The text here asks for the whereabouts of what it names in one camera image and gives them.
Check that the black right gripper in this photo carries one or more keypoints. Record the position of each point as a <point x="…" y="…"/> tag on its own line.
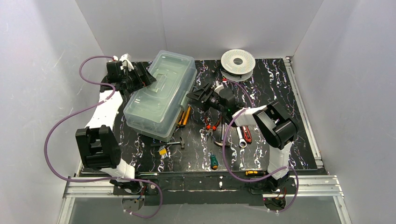
<point x="206" y="97"/>

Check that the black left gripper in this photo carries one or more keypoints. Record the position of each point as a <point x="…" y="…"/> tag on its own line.
<point x="139" y="76"/>

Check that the green plastic tool box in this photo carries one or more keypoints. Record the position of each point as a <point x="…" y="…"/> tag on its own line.
<point x="155" y="110"/>

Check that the red needle nose pliers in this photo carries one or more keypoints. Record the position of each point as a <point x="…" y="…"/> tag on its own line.
<point x="210" y="128"/>

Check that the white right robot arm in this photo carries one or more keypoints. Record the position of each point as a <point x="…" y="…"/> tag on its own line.
<point x="277" y="127"/>

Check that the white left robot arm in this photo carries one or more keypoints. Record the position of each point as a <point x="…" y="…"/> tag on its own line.
<point x="97" y="144"/>

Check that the orange utility knife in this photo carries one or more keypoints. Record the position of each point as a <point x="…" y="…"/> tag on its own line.
<point x="184" y="118"/>

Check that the white filament spool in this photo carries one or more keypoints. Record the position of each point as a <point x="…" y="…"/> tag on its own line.
<point x="237" y="65"/>

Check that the black marbled table mat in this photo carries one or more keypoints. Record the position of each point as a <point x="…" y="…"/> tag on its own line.
<point x="270" y="81"/>

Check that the small black hammer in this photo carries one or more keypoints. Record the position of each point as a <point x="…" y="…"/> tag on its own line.
<point x="181" y="142"/>

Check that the red black utility knife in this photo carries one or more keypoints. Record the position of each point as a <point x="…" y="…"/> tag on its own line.
<point x="247" y="135"/>

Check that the silver combination wrench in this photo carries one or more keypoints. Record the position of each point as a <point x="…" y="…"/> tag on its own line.
<point x="242" y="142"/>

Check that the yellow hex key set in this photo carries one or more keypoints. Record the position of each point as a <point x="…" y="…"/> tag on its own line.
<point x="163" y="153"/>

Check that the yellow black screwdriver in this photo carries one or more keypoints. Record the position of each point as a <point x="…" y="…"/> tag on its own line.
<point x="254" y="173"/>

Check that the green handled screwdriver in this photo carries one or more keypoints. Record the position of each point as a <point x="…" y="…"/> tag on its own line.
<point x="213" y="161"/>

